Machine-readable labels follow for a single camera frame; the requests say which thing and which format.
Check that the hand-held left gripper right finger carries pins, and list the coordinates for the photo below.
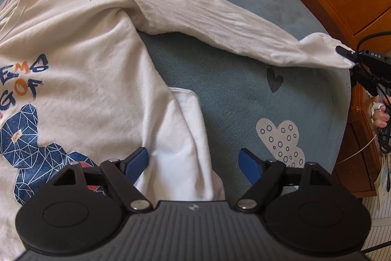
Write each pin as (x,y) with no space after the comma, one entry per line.
(249,166)

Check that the white printed sweatshirt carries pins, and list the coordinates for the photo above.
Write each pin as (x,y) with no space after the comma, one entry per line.
(91,80)

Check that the person's right hand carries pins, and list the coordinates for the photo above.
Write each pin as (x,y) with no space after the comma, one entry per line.
(381,120)

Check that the blue floral bed sheet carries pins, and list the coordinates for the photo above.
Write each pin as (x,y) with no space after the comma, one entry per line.
(229,80)

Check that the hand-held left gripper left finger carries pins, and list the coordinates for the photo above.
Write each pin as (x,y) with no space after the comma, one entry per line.
(137,161)

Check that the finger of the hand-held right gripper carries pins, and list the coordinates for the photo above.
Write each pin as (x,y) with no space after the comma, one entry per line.
(365,80)
(346,52)

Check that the paper tags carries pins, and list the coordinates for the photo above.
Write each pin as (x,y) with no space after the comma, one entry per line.
(381,184)

